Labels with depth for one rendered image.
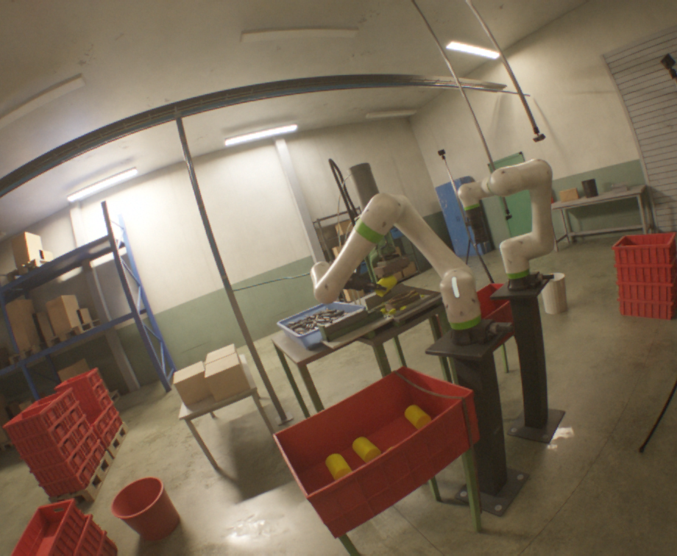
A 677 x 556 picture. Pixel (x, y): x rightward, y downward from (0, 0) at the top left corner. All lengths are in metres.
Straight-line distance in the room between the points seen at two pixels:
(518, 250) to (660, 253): 1.75
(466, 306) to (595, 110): 5.68
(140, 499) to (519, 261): 2.95
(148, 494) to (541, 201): 3.07
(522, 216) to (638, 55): 4.36
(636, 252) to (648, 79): 3.82
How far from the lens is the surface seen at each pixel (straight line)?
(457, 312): 1.12
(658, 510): 1.75
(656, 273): 3.07
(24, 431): 3.50
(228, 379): 2.50
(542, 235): 1.55
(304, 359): 1.46
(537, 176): 1.34
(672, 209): 6.28
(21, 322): 6.72
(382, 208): 1.09
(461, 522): 1.70
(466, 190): 1.71
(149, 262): 6.71
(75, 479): 3.47
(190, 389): 2.74
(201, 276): 6.54
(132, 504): 2.71
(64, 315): 6.13
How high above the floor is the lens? 1.42
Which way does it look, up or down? 7 degrees down
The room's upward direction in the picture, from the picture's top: 19 degrees counter-clockwise
